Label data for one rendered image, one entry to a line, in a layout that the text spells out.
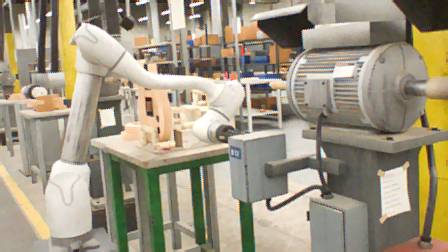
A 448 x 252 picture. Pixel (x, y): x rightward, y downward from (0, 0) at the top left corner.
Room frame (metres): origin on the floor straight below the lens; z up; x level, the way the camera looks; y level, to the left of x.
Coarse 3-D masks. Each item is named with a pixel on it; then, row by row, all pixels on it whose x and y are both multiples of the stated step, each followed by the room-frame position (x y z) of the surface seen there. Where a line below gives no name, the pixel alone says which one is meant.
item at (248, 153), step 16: (240, 144) 1.41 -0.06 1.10; (256, 144) 1.41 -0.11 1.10; (272, 144) 1.44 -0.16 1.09; (240, 160) 1.41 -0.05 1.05; (256, 160) 1.41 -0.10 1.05; (272, 160) 1.44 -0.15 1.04; (240, 176) 1.42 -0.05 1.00; (256, 176) 1.41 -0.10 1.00; (240, 192) 1.42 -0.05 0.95; (256, 192) 1.41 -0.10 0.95; (272, 192) 1.44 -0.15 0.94; (304, 192) 1.41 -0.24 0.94; (272, 208) 1.48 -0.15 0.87
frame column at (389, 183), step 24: (336, 144) 1.38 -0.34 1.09; (360, 168) 1.32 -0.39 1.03; (384, 168) 1.30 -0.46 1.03; (408, 168) 1.35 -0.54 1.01; (336, 192) 1.41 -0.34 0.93; (360, 192) 1.33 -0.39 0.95; (384, 192) 1.30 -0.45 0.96; (408, 192) 1.35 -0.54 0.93; (384, 216) 1.30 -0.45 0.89; (408, 216) 1.35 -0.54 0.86; (384, 240) 1.30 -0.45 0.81
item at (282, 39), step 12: (264, 12) 1.83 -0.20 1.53; (276, 12) 1.74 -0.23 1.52; (288, 12) 1.67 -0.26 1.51; (300, 12) 1.60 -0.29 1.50; (312, 12) 1.63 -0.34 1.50; (324, 12) 1.65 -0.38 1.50; (264, 24) 1.89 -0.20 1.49; (276, 24) 1.92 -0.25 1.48; (288, 24) 1.95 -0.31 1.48; (300, 24) 1.91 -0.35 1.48; (312, 24) 1.84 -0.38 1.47; (324, 24) 1.65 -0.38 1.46; (276, 36) 1.92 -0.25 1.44; (288, 36) 1.95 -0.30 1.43; (300, 36) 1.91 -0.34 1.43; (288, 48) 1.95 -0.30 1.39
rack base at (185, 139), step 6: (174, 126) 2.50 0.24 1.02; (180, 126) 2.47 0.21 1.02; (174, 132) 2.38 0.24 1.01; (180, 132) 2.31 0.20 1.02; (186, 132) 2.31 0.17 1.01; (174, 138) 2.38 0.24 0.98; (180, 138) 2.32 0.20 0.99; (186, 138) 2.31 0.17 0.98; (192, 138) 2.32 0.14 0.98; (180, 144) 2.32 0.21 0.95; (186, 144) 2.31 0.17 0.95; (192, 144) 2.32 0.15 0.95; (198, 144) 2.34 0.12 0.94; (204, 144) 2.36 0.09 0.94; (210, 144) 2.37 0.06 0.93
